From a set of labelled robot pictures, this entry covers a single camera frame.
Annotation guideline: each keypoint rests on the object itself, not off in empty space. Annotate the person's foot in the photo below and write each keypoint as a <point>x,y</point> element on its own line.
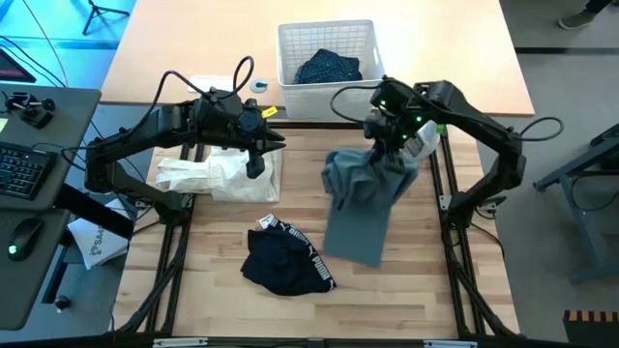
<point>578,20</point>

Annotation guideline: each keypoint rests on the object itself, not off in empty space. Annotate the black desk clamp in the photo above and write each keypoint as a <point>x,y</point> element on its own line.
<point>31,113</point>

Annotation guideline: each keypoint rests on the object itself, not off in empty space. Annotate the white rectangular tray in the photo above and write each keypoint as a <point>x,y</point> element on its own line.
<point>198,82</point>

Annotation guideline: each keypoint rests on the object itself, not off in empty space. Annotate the black Puma underwear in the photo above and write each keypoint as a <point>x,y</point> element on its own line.
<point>285,261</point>

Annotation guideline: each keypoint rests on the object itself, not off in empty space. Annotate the silver metal bracket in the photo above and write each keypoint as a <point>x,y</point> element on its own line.
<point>450,344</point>
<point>179,342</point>

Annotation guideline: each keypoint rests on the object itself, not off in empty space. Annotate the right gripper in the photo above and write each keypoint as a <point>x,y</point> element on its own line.
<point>394,121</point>

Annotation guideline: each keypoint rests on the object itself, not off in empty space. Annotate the white paper bag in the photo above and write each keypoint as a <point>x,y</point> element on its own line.
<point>97,241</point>

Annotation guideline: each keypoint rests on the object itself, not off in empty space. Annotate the dark grey side desk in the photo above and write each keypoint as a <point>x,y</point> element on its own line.
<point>48,121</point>

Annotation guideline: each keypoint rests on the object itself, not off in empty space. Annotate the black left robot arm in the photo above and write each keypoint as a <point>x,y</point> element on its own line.
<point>145,130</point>

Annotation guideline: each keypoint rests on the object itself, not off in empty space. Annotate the grey-green garment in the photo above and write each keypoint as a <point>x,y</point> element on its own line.
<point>362,208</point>

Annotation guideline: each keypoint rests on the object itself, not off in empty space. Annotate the black computer mouse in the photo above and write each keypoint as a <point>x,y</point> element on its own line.
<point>24,239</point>

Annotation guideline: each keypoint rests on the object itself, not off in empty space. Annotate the tan wooden desk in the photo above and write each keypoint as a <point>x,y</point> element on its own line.
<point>435,58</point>

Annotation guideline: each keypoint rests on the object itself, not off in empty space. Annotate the black tripod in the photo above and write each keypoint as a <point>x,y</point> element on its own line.
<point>99,10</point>

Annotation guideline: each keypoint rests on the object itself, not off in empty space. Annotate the white garment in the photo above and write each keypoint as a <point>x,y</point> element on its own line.
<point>232,179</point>

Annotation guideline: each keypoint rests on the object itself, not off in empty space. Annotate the backlit black keyboard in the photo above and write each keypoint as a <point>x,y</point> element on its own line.
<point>21,169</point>

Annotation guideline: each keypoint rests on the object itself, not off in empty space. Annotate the small black caster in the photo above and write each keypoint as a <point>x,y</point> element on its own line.
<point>62,303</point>

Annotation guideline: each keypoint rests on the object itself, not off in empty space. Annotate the orange striped black box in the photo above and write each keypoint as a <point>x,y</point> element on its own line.
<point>590,333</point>

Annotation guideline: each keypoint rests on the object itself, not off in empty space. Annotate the navy dotted shirt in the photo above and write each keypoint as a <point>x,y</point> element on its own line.
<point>329,67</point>

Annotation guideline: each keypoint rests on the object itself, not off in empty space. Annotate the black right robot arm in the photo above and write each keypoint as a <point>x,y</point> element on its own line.
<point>488,135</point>

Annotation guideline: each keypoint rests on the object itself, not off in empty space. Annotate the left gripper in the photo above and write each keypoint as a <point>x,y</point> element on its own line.
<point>227,121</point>

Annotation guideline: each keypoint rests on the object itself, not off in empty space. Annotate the dark monitor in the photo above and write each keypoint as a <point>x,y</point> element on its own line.
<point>12,70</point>

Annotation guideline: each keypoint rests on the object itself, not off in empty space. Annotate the white spray bottle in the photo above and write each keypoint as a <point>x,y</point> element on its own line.
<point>428,142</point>

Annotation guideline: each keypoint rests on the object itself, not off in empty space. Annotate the grey metal stand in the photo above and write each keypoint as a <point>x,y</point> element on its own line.
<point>587,232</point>

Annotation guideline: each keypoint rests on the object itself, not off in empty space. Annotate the white laundry basket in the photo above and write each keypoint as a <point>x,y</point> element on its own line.
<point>309,104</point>

